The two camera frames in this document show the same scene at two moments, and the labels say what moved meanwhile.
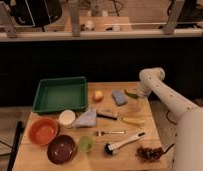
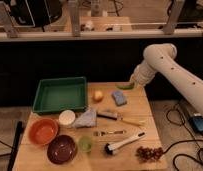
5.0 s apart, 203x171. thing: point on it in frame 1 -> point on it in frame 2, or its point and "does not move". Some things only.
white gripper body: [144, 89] -> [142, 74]
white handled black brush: [111, 148] does not move
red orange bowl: [43, 131] does not move
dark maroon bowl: [61, 149] does not move
